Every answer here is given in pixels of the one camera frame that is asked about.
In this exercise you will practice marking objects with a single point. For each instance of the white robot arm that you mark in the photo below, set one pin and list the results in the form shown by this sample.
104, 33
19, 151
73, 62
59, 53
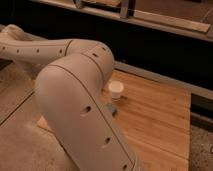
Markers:
70, 75

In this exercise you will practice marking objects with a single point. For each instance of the blue sponge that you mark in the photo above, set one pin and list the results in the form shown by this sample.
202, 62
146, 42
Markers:
111, 108

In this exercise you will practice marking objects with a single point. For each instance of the white paper cup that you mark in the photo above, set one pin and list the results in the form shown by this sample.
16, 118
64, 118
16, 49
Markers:
115, 88

